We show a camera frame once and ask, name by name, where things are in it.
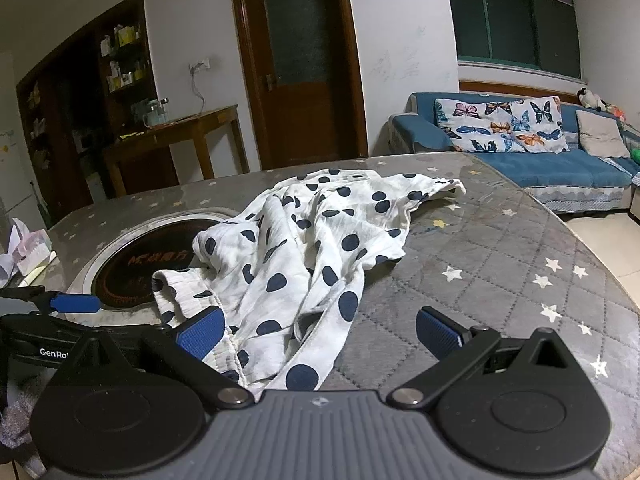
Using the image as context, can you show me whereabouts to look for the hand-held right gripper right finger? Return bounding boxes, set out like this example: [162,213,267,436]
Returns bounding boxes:
[390,306,586,407]

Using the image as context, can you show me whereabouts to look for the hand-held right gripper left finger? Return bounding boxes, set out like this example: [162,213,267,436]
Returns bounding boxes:
[52,306,256,407]

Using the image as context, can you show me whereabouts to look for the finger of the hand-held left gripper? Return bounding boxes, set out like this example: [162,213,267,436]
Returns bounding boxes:
[0,311,173,343]
[0,285,102,314]

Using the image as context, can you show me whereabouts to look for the white polka dot pants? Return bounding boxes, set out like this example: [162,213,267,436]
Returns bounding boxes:
[151,171,467,392]

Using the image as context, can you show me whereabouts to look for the round black induction cooktop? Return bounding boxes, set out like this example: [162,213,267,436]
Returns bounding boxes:
[65,207,241,326]

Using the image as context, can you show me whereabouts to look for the grey star print table mat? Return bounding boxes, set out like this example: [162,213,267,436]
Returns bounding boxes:
[47,152,640,480]

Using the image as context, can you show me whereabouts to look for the white fridge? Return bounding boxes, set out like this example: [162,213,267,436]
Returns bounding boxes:
[0,50,48,241]

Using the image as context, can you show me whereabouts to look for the blue sofa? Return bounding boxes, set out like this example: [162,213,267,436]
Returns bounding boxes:
[389,91,640,216]

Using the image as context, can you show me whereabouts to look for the dark wooden shelf cabinet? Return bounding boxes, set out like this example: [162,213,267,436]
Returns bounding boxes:
[15,0,153,226]

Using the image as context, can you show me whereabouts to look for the glass jar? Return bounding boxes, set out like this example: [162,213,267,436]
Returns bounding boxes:
[142,97,171,128]

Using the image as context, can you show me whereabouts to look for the wooden side table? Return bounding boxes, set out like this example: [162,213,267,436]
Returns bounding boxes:
[102,105,250,196]

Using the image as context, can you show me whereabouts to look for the butterfly print pillow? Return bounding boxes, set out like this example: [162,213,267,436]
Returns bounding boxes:
[434,99,527,154]
[510,96,569,153]

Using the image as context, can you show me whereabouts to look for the row of shelf bottles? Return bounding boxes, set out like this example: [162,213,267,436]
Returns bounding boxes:
[100,24,151,93]

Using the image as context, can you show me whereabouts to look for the beige pillow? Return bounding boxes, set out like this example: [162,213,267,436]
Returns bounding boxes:
[575,109,632,158]

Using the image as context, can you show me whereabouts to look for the brown wooden door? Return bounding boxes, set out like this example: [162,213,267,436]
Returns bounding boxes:
[227,0,370,173]

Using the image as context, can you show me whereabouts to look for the black and white plush toy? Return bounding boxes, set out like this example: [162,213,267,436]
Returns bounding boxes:
[576,87,608,113]

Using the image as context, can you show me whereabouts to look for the green framed window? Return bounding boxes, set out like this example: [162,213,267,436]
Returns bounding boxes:
[444,0,583,81]

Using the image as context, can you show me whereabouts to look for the hanging power cable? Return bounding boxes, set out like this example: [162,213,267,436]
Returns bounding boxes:
[190,70,207,114]

